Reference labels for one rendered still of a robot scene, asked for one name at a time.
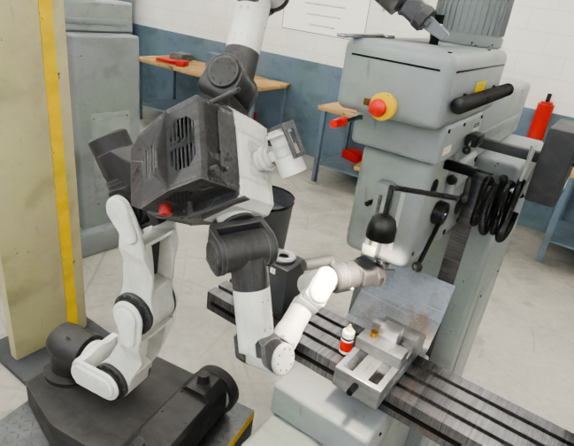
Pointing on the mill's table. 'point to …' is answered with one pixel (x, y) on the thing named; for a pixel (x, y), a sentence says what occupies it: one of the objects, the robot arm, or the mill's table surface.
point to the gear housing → (415, 137)
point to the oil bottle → (347, 340)
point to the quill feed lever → (433, 230)
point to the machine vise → (368, 374)
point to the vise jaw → (382, 349)
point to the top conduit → (480, 98)
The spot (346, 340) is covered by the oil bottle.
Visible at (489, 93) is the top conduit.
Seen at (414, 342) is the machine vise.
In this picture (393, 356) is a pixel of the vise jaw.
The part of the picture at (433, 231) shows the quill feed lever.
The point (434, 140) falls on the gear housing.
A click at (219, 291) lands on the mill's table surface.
